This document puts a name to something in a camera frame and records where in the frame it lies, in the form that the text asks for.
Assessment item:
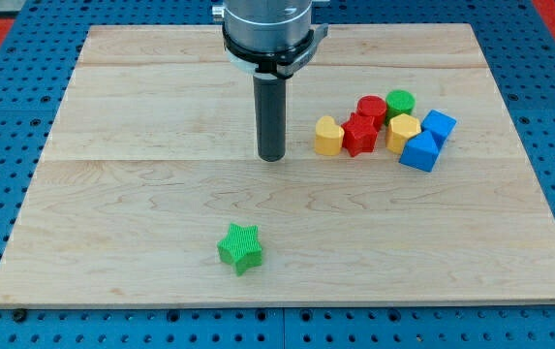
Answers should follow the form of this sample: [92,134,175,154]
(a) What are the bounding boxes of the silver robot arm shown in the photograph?
[211,0,329,79]

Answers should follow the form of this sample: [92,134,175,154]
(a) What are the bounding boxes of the wooden board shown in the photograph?
[0,24,555,309]

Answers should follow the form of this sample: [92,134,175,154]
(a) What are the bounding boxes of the blue cube block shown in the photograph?
[421,110,457,149]

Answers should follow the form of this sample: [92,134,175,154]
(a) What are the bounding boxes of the yellow heart block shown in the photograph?
[314,115,345,156]

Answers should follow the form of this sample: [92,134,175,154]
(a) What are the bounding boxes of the green star block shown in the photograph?
[217,223,263,276]

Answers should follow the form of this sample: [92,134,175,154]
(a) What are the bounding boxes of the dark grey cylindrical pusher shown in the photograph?
[253,77,287,162]

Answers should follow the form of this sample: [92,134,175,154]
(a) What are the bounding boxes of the red star block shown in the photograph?
[342,112,378,157]

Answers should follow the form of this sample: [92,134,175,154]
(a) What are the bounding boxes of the red cylinder block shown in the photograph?
[356,95,387,131]

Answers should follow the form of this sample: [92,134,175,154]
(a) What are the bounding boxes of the yellow hexagon block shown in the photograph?
[385,113,421,154]

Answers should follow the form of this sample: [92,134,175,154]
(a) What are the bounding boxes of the green cylinder block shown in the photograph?
[385,89,416,125]

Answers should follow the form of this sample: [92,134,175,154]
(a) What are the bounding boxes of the blue pentagon block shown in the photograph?
[399,131,440,172]

